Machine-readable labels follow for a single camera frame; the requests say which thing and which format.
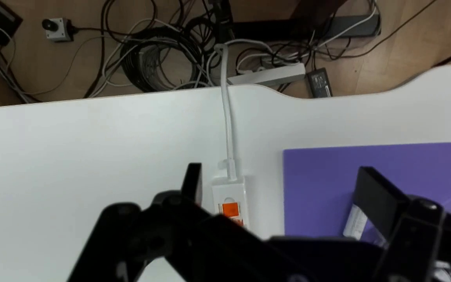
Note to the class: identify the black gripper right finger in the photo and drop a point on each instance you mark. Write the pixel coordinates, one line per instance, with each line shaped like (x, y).
(418, 240)

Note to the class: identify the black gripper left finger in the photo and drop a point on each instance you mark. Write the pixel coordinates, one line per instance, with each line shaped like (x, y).
(147, 240)

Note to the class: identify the orange rocker switch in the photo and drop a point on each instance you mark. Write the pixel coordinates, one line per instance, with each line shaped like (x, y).
(230, 210)

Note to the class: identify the purple mat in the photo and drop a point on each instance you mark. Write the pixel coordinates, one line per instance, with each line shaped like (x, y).
(324, 188)

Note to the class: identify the black power adapter brick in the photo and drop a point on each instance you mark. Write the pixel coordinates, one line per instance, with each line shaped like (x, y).
(319, 83)

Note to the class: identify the white floor power strip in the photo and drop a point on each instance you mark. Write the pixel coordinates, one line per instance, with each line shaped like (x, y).
(266, 74)

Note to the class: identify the grey table foot bar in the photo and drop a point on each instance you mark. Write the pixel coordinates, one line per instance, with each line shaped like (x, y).
(351, 25)

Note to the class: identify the white plug adapter box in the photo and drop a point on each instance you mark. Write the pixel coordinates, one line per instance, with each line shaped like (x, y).
(56, 28)

